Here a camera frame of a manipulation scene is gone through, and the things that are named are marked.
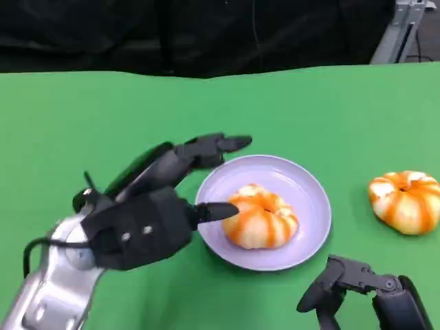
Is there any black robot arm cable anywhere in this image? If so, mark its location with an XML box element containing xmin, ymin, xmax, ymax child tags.
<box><xmin>22</xmin><ymin>236</ymin><xmax>91</xmax><ymax>279</ymax></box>

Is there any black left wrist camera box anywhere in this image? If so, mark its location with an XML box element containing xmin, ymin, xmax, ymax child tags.
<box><xmin>80</xmin><ymin>186</ymin><xmax>193</xmax><ymax>272</ymax></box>

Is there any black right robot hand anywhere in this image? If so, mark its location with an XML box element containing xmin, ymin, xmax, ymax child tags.
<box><xmin>296</xmin><ymin>254</ymin><xmax>435</xmax><ymax>330</ymax></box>

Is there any lilac plate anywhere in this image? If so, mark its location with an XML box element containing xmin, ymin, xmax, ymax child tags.
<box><xmin>194</xmin><ymin>154</ymin><xmax>333</xmax><ymax>272</ymax></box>

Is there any black backdrop curtain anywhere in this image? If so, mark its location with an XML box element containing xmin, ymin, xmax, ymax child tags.
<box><xmin>0</xmin><ymin>0</ymin><xmax>398</xmax><ymax>79</ymax></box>

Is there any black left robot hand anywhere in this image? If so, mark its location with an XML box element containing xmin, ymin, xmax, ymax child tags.
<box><xmin>102</xmin><ymin>132</ymin><xmax>254</xmax><ymax>226</ymax></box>

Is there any green table cloth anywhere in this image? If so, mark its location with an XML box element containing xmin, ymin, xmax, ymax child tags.
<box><xmin>0</xmin><ymin>62</ymin><xmax>440</xmax><ymax>330</ymax></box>

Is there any orange and white bread roll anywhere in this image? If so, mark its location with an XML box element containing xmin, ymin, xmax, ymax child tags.
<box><xmin>368</xmin><ymin>170</ymin><xmax>440</xmax><ymax>236</ymax></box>
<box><xmin>222</xmin><ymin>183</ymin><xmax>299</xmax><ymax>249</ymax></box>

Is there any grey metal frame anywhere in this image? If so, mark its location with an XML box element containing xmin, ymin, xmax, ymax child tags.
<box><xmin>370</xmin><ymin>0</ymin><xmax>422</xmax><ymax>65</ymax></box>

